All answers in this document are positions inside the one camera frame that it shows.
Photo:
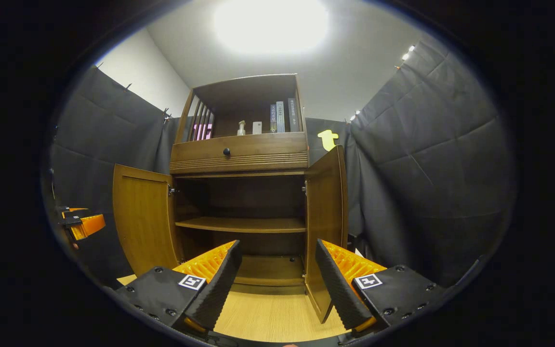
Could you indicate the wooden double-door shoe cabinet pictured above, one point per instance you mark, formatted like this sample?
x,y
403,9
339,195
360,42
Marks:
x,y
239,197

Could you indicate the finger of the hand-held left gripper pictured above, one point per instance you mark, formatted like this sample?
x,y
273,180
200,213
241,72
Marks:
x,y
89,226
75,210

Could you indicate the small white box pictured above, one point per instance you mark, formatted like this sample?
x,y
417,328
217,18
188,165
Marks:
x,y
257,128

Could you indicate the wooden shoe cabinet door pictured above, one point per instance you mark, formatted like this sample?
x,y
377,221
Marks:
x,y
142,221
325,217

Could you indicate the wooden drawer with black knob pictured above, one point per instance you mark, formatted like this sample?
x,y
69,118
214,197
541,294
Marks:
x,y
268,152

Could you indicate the wooden cabinet shelf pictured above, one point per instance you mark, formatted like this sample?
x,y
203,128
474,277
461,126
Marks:
x,y
239,224

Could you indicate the large ceiling light panel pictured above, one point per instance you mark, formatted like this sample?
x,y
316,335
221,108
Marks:
x,y
270,24

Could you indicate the clear pump bottle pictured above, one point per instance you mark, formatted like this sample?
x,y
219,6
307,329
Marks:
x,y
241,130

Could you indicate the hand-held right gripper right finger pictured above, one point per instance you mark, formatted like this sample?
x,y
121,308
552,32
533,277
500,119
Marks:
x,y
337,289

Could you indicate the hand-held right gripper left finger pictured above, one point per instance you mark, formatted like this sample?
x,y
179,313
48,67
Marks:
x,y
219,289

